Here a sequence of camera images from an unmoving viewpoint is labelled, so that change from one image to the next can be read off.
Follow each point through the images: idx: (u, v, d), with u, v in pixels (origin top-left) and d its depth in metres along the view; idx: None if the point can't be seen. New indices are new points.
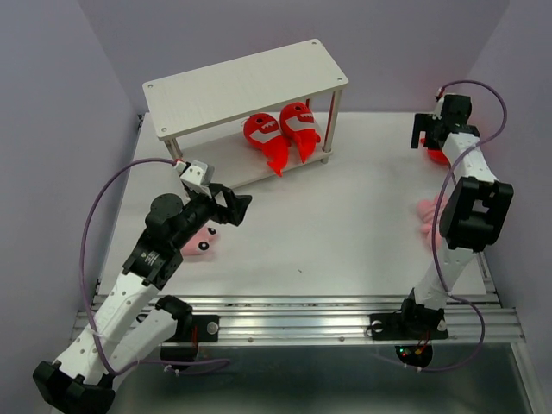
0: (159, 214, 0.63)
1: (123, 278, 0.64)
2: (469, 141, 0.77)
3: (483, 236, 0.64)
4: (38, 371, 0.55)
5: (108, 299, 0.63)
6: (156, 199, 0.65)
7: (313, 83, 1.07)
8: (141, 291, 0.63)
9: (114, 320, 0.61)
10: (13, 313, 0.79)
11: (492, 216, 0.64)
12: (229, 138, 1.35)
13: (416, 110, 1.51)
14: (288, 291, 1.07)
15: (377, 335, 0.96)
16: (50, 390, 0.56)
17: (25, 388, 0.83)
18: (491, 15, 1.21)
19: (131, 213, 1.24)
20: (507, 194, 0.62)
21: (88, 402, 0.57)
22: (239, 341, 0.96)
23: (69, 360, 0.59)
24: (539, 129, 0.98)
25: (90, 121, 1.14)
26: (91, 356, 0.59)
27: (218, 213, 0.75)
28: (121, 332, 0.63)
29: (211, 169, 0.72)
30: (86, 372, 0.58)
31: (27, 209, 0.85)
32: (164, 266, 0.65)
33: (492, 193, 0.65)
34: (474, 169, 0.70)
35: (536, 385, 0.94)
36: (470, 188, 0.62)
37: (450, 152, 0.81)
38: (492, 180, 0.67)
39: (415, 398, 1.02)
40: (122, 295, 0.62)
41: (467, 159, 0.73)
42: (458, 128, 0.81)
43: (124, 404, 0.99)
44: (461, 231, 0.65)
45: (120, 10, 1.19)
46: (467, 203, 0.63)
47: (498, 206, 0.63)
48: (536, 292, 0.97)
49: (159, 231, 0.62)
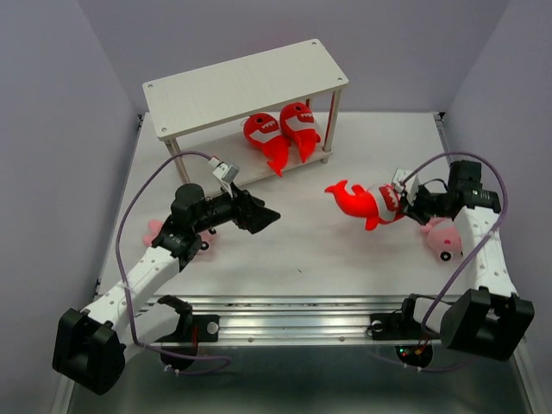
0: (183, 200, 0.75)
1: (153, 249, 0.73)
2: (486, 222, 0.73)
3: (493, 351, 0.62)
4: (65, 316, 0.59)
5: (137, 265, 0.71)
6: (180, 188, 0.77)
7: (313, 83, 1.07)
8: (170, 260, 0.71)
9: (143, 279, 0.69)
10: (12, 312, 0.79)
11: (506, 330, 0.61)
12: (229, 138, 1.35)
13: (416, 110, 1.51)
14: (288, 291, 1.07)
15: (377, 335, 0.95)
16: (72, 336, 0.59)
17: (25, 387, 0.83)
18: (490, 16, 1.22)
19: (131, 213, 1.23)
20: (526, 313, 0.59)
21: (110, 352, 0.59)
22: (239, 341, 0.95)
23: (97, 310, 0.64)
24: (542, 129, 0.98)
25: (89, 121, 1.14)
26: (120, 306, 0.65)
27: (238, 216, 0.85)
28: (145, 295, 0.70)
29: (235, 170, 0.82)
30: (114, 319, 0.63)
31: (27, 209, 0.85)
32: (187, 248, 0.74)
33: (507, 305, 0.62)
34: (489, 272, 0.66)
35: (536, 385, 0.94)
36: (482, 305, 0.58)
37: (463, 228, 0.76)
38: (508, 293, 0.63)
39: (416, 398, 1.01)
40: (152, 262, 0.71)
41: (480, 254, 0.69)
42: (474, 197, 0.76)
43: (125, 404, 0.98)
44: (471, 346, 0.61)
45: (120, 10, 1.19)
46: (479, 321, 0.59)
47: (517, 323, 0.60)
48: (536, 292, 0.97)
49: (182, 215, 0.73)
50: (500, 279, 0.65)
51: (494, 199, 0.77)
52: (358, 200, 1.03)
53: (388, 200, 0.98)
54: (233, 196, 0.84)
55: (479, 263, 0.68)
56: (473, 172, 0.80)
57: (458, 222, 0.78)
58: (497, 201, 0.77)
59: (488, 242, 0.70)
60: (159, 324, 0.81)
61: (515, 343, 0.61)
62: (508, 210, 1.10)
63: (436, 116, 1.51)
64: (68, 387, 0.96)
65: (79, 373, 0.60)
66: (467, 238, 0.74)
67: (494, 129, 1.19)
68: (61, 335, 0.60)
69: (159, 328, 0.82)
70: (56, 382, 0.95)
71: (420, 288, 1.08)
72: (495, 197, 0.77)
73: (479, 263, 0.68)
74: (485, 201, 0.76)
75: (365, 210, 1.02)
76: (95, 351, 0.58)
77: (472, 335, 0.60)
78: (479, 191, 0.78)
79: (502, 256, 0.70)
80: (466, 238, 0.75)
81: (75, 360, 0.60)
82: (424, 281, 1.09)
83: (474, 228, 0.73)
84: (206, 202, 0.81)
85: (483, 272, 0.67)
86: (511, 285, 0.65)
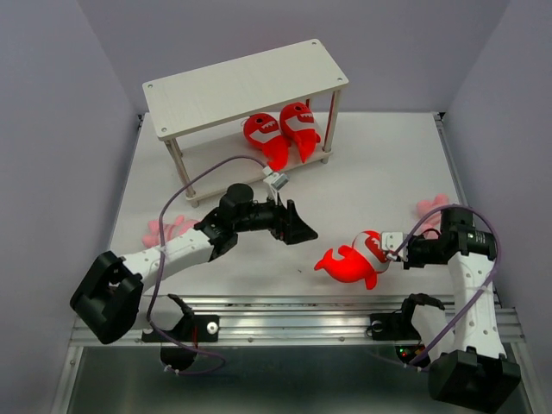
0: (232, 198, 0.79)
1: (192, 230, 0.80)
2: (479, 272, 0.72)
3: (478, 401, 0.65)
4: (102, 257, 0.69)
5: (176, 237, 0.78)
6: (233, 185, 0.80)
7: (313, 83, 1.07)
8: (206, 245, 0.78)
9: (178, 251, 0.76)
10: (13, 313, 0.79)
11: (493, 388, 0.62)
12: (229, 138, 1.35)
13: (416, 110, 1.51)
14: (288, 291, 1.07)
15: (377, 335, 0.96)
16: (103, 276, 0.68)
17: (26, 387, 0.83)
18: (490, 16, 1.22)
19: (131, 213, 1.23)
20: (512, 376, 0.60)
21: (131, 302, 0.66)
22: (240, 341, 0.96)
23: (133, 261, 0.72)
24: (542, 130, 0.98)
25: (89, 121, 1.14)
26: (152, 266, 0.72)
27: (276, 226, 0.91)
28: (174, 266, 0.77)
29: (285, 179, 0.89)
30: (144, 273, 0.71)
31: (27, 209, 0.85)
32: (222, 240, 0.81)
33: (495, 363, 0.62)
34: (478, 330, 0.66)
35: (536, 385, 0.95)
36: (468, 367, 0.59)
37: (454, 276, 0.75)
38: (495, 354, 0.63)
39: (416, 399, 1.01)
40: (190, 241, 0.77)
41: (471, 312, 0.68)
42: (469, 240, 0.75)
43: (124, 404, 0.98)
44: (455, 396, 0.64)
45: (119, 10, 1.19)
46: (465, 379, 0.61)
47: (504, 384, 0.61)
48: (536, 292, 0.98)
49: (228, 210, 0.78)
50: (489, 338, 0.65)
51: (490, 241, 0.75)
52: (351, 261, 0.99)
53: (379, 254, 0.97)
54: (279, 204, 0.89)
55: (468, 320, 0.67)
56: (465, 214, 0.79)
57: (450, 266, 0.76)
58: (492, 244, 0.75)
59: (480, 297, 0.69)
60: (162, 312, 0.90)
61: (501, 399, 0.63)
62: (508, 211, 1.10)
63: (436, 116, 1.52)
64: (68, 387, 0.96)
65: (93, 316, 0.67)
66: (458, 286, 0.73)
67: (494, 129, 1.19)
68: (92, 274, 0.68)
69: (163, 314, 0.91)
70: (56, 381, 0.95)
71: (420, 287, 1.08)
72: (491, 239, 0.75)
73: (468, 321, 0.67)
74: (480, 245, 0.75)
75: (362, 272, 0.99)
76: (119, 294, 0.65)
77: (456, 387, 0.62)
78: (473, 233, 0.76)
79: (492, 311, 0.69)
80: (457, 286, 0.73)
81: (95, 303, 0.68)
82: (423, 280, 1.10)
83: (467, 278, 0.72)
84: (253, 204, 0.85)
85: (472, 332, 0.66)
86: (499, 347, 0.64)
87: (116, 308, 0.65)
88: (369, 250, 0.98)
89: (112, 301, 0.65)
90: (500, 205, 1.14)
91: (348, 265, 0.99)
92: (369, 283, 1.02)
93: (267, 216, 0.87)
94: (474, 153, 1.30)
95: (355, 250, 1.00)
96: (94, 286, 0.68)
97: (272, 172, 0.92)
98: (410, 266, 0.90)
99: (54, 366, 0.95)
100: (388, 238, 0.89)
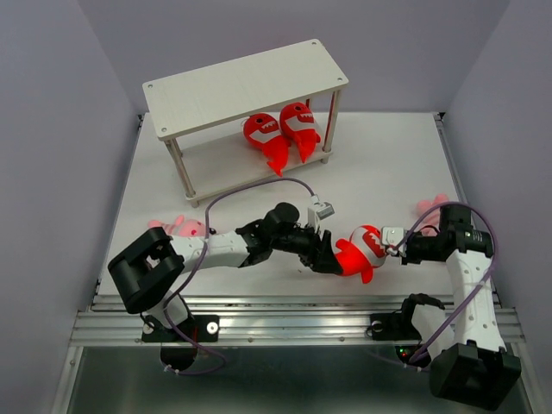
0: (279, 214, 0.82)
1: (234, 233, 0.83)
2: (478, 268, 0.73)
3: (477, 396, 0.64)
4: (153, 231, 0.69)
5: (220, 235, 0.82)
6: (283, 203, 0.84)
7: (314, 83, 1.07)
8: (242, 251, 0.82)
9: (220, 247, 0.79)
10: (13, 313, 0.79)
11: (492, 383, 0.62)
12: (229, 138, 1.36)
13: (415, 110, 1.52)
14: (289, 291, 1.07)
15: (377, 335, 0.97)
16: (147, 249, 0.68)
17: (27, 387, 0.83)
18: (490, 16, 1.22)
19: (130, 213, 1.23)
20: (511, 370, 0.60)
21: (166, 283, 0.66)
22: (239, 341, 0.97)
23: (178, 244, 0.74)
24: (542, 130, 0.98)
25: (89, 121, 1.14)
26: (194, 253, 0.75)
27: (310, 254, 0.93)
28: (210, 260, 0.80)
29: (330, 210, 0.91)
30: (187, 256, 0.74)
31: (27, 210, 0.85)
32: (254, 252, 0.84)
33: (495, 358, 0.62)
34: (478, 324, 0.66)
35: (536, 385, 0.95)
36: (468, 361, 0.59)
37: (453, 274, 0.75)
38: (495, 348, 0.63)
39: (416, 399, 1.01)
40: (230, 241, 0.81)
41: (471, 306, 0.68)
42: (467, 238, 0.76)
43: (124, 404, 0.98)
44: (455, 391, 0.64)
45: (119, 11, 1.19)
46: (466, 373, 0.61)
47: (504, 377, 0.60)
48: (535, 292, 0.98)
49: (270, 224, 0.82)
50: (489, 332, 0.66)
51: (486, 240, 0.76)
52: (348, 254, 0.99)
53: (376, 248, 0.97)
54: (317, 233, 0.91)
55: (467, 315, 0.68)
56: (462, 212, 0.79)
57: (449, 265, 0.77)
58: (489, 242, 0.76)
59: (479, 291, 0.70)
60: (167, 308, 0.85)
61: (502, 393, 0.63)
62: (507, 211, 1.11)
63: (436, 116, 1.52)
64: (68, 387, 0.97)
65: (126, 284, 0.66)
66: (456, 282, 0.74)
67: (495, 130, 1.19)
68: (138, 244, 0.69)
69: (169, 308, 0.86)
70: (56, 382, 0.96)
71: (420, 287, 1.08)
72: (487, 238, 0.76)
73: (467, 315, 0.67)
74: (478, 243, 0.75)
75: (360, 266, 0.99)
76: (159, 272, 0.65)
77: (458, 383, 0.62)
78: (472, 232, 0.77)
79: (491, 305, 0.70)
80: (455, 283, 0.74)
81: (130, 272, 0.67)
82: (424, 280, 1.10)
83: (465, 273, 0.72)
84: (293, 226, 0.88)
85: (471, 325, 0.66)
86: (498, 341, 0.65)
87: (153, 281, 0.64)
88: (366, 244, 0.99)
89: (151, 273, 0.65)
90: (499, 206, 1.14)
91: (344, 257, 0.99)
92: (365, 277, 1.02)
93: (304, 240, 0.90)
94: (474, 153, 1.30)
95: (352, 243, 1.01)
96: (135, 256, 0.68)
97: (318, 201, 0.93)
98: (407, 261, 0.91)
99: (54, 366, 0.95)
100: (389, 234, 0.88)
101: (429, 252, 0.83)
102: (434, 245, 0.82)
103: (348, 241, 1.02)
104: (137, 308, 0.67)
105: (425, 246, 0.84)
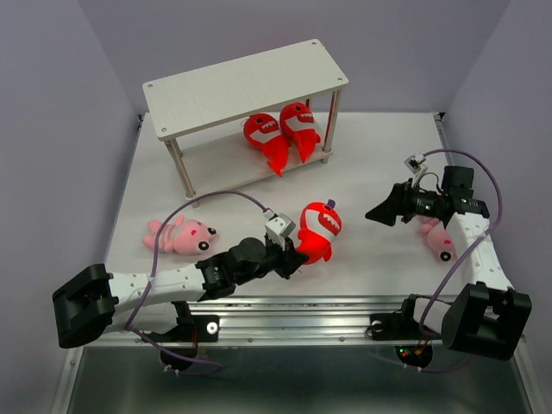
0: (242, 250, 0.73)
1: (192, 267, 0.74)
2: (478, 225, 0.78)
3: (493, 350, 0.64)
4: (92, 268, 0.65)
5: (173, 269, 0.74)
6: (247, 239, 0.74)
7: (314, 84, 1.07)
8: (197, 289, 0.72)
9: (166, 286, 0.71)
10: (14, 312, 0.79)
11: (506, 326, 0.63)
12: (229, 138, 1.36)
13: (415, 110, 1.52)
14: (290, 291, 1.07)
15: (377, 335, 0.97)
16: (86, 285, 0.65)
17: (27, 386, 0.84)
18: (490, 17, 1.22)
19: (130, 212, 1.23)
20: (523, 306, 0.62)
21: (99, 323, 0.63)
22: (240, 341, 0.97)
23: (117, 283, 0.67)
24: (543, 130, 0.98)
25: (89, 122, 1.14)
26: (134, 294, 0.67)
27: (283, 266, 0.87)
28: (159, 299, 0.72)
29: (292, 225, 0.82)
30: (122, 299, 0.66)
31: (27, 210, 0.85)
32: (217, 288, 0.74)
33: (504, 300, 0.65)
34: (486, 267, 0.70)
35: (536, 384, 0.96)
36: (482, 301, 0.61)
37: (456, 234, 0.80)
38: (504, 287, 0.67)
39: (416, 399, 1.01)
40: (184, 279, 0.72)
41: (475, 254, 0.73)
42: (464, 204, 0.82)
43: (125, 404, 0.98)
44: (471, 345, 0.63)
45: (119, 11, 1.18)
46: (477, 316, 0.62)
47: (516, 316, 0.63)
48: (536, 293, 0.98)
49: (234, 260, 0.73)
50: (496, 273, 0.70)
51: (483, 206, 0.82)
52: (311, 241, 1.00)
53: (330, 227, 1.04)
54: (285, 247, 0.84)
55: (473, 261, 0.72)
56: (465, 179, 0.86)
57: (450, 227, 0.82)
58: (485, 209, 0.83)
59: (481, 243, 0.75)
60: (151, 319, 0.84)
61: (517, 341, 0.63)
62: (507, 212, 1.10)
63: (436, 116, 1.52)
64: (68, 387, 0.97)
65: (63, 318, 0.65)
66: (460, 241, 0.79)
67: (494, 130, 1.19)
68: (78, 279, 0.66)
69: (142, 324, 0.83)
70: (56, 381, 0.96)
71: (420, 287, 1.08)
72: (483, 204, 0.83)
73: (474, 260, 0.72)
74: (474, 208, 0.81)
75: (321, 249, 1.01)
76: (91, 314, 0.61)
77: (472, 329, 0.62)
78: (467, 198, 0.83)
79: (494, 253, 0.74)
80: (459, 241, 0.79)
81: (71, 306, 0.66)
82: (424, 280, 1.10)
83: (467, 230, 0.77)
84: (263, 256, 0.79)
85: (479, 270, 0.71)
86: (506, 280, 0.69)
87: (83, 323, 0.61)
88: (326, 228, 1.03)
89: (85, 312, 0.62)
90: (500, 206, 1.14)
91: (306, 242, 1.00)
92: (326, 257, 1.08)
93: (274, 257, 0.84)
94: (474, 153, 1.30)
95: (309, 228, 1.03)
96: (74, 291, 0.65)
97: (277, 216, 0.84)
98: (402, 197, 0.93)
99: (54, 366, 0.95)
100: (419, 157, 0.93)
101: (429, 203, 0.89)
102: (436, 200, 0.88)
103: (304, 225, 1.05)
104: (74, 342, 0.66)
105: (429, 197, 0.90)
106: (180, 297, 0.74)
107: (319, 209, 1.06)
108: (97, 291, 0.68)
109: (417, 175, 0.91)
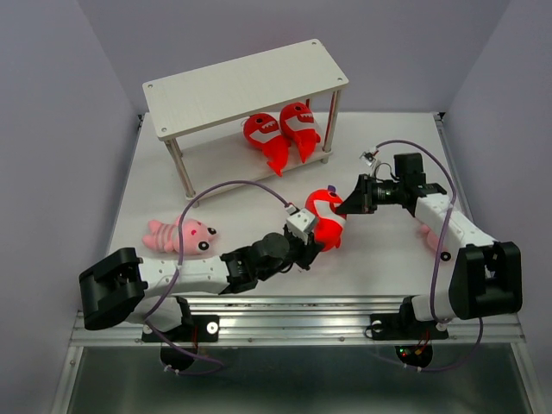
0: (266, 246, 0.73)
1: (217, 260, 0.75)
2: (442, 202, 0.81)
3: (506, 305, 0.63)
4: (122, 252, 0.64)
5: (197, 260, 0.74)
6: (272, 235, 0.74)
7: (314, 84, 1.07)
8: (222, 279, 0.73)
9: (194, 275, 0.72)
10: (14, 312, 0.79)
11: (507, 279, 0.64)
12: (229, 138, 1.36)
13: (415, 110, 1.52)
14: (290, 291, 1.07)
15: (377, 335, 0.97)
16: (115, 269, 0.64)
17: (26, 388, 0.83)
18: (490, 19, 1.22)
19: (130, 212, 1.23)
20: (513, 253, 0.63)
21: (126, 307, 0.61)
22: (239, 341, 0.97)
23: (147, 268, 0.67)
24: (543, 130, 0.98)
25: (89, 121, 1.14)
26: (162, 280, 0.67)
27: (304, 258, 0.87)
28: (184, 287, 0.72)
29: (316, 221, 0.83)
30: (151, 284, 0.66)
31: (26, 210, 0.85)
32: (239, 281, 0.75)
33: (495, 254, 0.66)
34: (467, 232, 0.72)
35: (536, 385, 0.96)
36: (479, 259, 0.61)
37: (427, 215, 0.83)
38: (490, 242, 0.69)
39: (416, 400, 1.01)
40: (210, 269, 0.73)
41: (454, 223, 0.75)
42: (423, 190, 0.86)
43: (125, 404, 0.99)
44: (486, 307, 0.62)
45: (119, 10, 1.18)
46: (480, 276, 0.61)
47: (509, 266, 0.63)
48: (535, 293, 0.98)
49: (256, 256, 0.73)
50: (478, 235, 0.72)
51: (438, 187, 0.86)
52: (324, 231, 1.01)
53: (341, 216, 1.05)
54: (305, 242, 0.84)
55: (455, 230, 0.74)
56: (417, 164, 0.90)
57: (420, 214, 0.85)
58: (440, 187, 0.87)
59: (452, 214, 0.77)
60: (159, 316, 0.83)
61: (521, 287, 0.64)
62: (508, 212, 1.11)
63: (436, 116, 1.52)
64: (68, 387, 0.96)
65: (89, 299, 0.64)
66: (434, 220, 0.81)
67: (494, 130, 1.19)
68: (107, 261, 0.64)
69: (154, 318, 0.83)
70: (56, 382, 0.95)
71: (419, 286, 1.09)
72: (437, 185, 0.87)
73: (455, 229, 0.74)
74: (430, 190, 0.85)
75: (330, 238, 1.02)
76: (119, 297, 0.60)
77: (479, 292, 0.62)
78: (423, 185, 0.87)
79: (467, 219, 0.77)
80: (433, 221, 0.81)
81: (97, 288, 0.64)
82: (424, 280, 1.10)
83: (435, 208, 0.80)
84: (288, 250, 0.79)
85: (463, 236, 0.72)
86: (489, 237, 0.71)
87: (110, 304, 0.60)
88: (337, 216, 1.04)
89: (112, 296, 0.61)
90: (500, 207, 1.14)
91: (320, 231, 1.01)
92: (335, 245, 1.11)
93: (294, 251, 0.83)
94: (474, 153, 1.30)
95: (320, 216, 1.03)
96: (102, 273, 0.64)
97: (298, 211, 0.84)
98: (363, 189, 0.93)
99: (55, 366, 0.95)
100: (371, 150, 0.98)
101: (390, 190, 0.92)
102: (395, 187, 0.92)
103: (313, 214, 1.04)
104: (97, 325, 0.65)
105: (387, 185, 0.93)
106: (199, 289, 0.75)
107: (327, 198, 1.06)
108: (125, 275, 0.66)
109: (373, 166, 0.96)
